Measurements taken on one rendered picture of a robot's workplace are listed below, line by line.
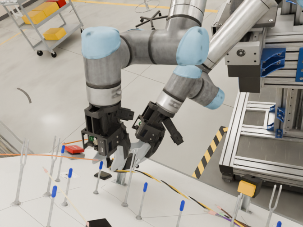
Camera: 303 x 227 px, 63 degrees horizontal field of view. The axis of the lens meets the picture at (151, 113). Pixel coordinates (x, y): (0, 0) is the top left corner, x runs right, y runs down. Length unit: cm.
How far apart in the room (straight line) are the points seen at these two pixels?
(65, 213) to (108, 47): 35
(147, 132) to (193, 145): 141
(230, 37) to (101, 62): 48
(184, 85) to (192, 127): 156
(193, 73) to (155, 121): 18
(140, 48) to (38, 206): 40
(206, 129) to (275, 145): 63
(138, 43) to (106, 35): 9
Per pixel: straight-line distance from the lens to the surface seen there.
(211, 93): 77
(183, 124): 231
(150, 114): 75
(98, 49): 48
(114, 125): 59
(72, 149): 88
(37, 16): 451
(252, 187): 74
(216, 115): 232
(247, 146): 183
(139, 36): 55
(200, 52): 50
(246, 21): 84
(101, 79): 50
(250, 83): 120
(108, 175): 77
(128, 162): 71
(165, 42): 51
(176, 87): 72
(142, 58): 55
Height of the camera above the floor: 167
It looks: 42 degrees down
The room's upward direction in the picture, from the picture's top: 22 degrees counter-clockwise
